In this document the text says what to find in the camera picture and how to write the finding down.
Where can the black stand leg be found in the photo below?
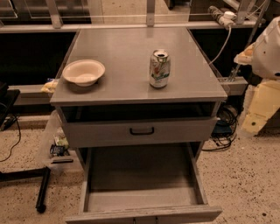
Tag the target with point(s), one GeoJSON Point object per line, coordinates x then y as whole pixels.
{"type": "Point", "coordinates": [41, 174]}

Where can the yellow snack bag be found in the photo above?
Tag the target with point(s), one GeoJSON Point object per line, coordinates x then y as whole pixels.
{"type": "Point", "coordinates": [50, 86]}

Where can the clear plastic storage bin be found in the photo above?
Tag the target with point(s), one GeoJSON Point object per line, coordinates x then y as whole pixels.
{"type": "Point", "coordinates": [54, 150]}

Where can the metal frame rail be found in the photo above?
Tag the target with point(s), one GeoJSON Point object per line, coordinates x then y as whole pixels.
{"type": "Point", "coordinates": [33, 28]}

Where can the grey top drawer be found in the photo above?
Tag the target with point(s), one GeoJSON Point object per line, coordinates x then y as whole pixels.
{"type": "Point", "coordinates": [162, 131]}

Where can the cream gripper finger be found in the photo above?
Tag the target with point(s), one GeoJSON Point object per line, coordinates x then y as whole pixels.
{"type": "Point", "coordinates": [264, 103]}

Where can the white power strip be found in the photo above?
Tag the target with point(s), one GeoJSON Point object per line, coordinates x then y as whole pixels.
{"type": "Point", "coordinates": [225, 19]}

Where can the green and white soda can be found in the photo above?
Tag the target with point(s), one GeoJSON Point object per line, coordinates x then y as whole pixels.
{"type": "Point", "coordinates": [160, 68]}

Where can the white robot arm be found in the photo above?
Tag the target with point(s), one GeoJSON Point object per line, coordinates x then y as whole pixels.
{"type": "Point", "coordinates": [263, 56]}

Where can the grey drawer cabinet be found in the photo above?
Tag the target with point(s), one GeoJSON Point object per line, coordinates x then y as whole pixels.
{"type": "Point", "coordinates": [124, 93]}

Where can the black drawer handle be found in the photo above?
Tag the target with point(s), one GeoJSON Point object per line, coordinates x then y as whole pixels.
{"type": "Point", "coordinates": [141, 132]}

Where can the open grey middle drawer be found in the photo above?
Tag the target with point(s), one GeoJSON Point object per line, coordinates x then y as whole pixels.
{"type": "Point", "coordinates": [143, 184]}

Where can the white paper bowl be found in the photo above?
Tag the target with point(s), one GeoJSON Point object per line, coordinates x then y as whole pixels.
{"type": "Point", "coordinates": [84, 72]}

